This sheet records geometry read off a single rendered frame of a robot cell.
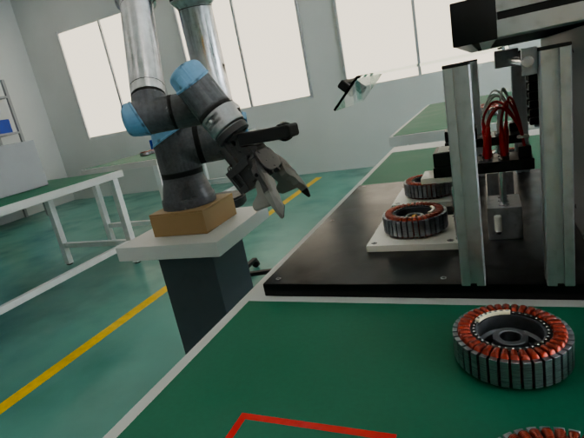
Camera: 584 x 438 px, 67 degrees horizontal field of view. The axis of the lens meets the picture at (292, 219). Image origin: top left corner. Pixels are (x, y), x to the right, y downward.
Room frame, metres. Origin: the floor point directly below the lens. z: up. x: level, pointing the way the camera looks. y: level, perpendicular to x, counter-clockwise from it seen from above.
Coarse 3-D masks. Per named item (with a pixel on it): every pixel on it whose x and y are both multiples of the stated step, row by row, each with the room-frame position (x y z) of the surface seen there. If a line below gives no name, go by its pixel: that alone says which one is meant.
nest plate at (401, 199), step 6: (402, 192) 1.03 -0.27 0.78; (396, 198) 0.99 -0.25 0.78; (402, 198) 0.98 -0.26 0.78; (408, 198) 0.97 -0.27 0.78; (432, 198) 0.93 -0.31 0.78; (438, 198) 0.92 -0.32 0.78; (444, 198) 0.91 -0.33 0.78; (450, 198) 0.91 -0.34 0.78; (396, 204) 0.94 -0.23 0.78; (444, 204) 0.89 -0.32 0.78; (450, 204) 0.89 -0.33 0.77
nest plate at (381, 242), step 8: (448, 216) 0.79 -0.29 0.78; (448, 224) 0.75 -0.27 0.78; (376, 232) 0.78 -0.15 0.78; (384, 232) 0.77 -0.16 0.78; (440, 232) 0.72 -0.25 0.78; (448, 232) 0.71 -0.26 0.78; (376, 240) 0.74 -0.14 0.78; (384, 240) 0.73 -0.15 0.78; (392, 240) 0.73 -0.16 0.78; (400, 240) 0.72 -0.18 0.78; (408, 240) 0.71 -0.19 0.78; (416, 240) 0.70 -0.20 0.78; (424, 240) 0.70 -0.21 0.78; (432, 240) 0.69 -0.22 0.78; (440, 240) 0.68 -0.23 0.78; (448, 240) 0.67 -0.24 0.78; (456, 240) 0.67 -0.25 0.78; (368, 248) 0.72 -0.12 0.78; (376, 248) 0.71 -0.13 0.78; (384, 248) 0.71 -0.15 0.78; (392, 248) 0.70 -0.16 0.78; (400, 248) 0.70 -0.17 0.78; (408, 248) 0.69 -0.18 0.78; (416, 248) 0.69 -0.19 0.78; (424, 248) 0.68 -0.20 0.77; (432, 248) 0.68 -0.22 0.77; (440, 248) 0.67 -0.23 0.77; (448, 248) 0.66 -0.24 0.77; (456, 248) 0.66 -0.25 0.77
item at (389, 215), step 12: (408, 204) 0.80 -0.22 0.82; (420, 204) 0.79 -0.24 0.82; (432, 204) 0.77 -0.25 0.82; (384, 216) 0.76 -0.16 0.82; (396, 216) 0.74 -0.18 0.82; (408, 216) 0.75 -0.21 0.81; (420, 216) 0.71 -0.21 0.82; (432, 216) 0.71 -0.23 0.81; (444, 216) 0.72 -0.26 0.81; (384, 228) 0.76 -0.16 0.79; (396, 228) 0.72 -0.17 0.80; (408, 228) 0.71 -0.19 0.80; (420, 228) 0.70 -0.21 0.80; (432, 228) 0.70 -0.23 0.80; (444, 228) 0.72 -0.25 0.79
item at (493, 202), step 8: (488, 200) 0.71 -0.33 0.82; (496, 200) 0.70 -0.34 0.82; (512, 200) 0.69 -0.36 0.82; (520, 200) 0.68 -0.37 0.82; (488, 208) 0.67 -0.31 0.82; (496, 208) 0.67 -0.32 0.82; (504, 208) 0.66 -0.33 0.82; (512, 208) 0.66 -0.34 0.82; (520, 208) 0.65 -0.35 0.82; (488, 216) 0.67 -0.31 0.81; (504, 216) 0.66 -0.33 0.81; (512, 216) 0.66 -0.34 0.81; (520, 216) 0.65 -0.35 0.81; (488, 224) 0.67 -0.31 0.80; (504, 224) 0.66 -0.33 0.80; (512, 224) 0.66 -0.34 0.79; (520, 224) 0.65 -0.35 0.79; (488, 232) 0.67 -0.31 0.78; (504, 232) 0.66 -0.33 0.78; (512, 232) 0.66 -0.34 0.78; (520, 232) 0.65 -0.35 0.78
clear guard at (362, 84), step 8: (496, 48) 0.80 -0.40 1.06; (504, 48) 0.79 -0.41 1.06; (456, 56) 0.83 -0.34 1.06; (464, 56) 0.82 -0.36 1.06; (416, 64) 0.86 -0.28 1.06; (424, 64) 0.85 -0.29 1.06; (376, 72) 0.89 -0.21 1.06; (384, 72) 0.88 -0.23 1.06; (360, 80) 0.94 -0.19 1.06; (368, 80) 1.03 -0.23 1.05; (376, 80) 1.11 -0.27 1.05; (352, 88) 0.93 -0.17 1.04; (360, 88) 1.00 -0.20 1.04; (368, 88) 1.09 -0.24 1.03; (344, 96) 0.92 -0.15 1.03; (352, 96) 0.99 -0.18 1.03; (360, 96) 1.07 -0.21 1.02; (344, 104) 0.97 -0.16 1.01; (352, 104) 1.05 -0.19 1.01
